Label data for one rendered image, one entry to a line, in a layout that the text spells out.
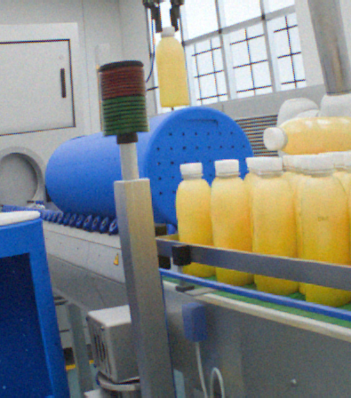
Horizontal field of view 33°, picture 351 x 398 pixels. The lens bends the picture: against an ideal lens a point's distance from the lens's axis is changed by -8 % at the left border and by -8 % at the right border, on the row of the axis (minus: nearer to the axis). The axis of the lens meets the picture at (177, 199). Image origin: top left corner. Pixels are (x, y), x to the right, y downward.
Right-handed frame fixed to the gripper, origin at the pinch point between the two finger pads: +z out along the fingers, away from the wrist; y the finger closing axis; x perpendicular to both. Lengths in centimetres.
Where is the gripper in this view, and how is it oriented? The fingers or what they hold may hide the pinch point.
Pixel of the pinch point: (165, 19)
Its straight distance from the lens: 152.7
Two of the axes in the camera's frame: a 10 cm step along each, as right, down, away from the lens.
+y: -8.8, 1.3, -4.5
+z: 1.1, 9.9, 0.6
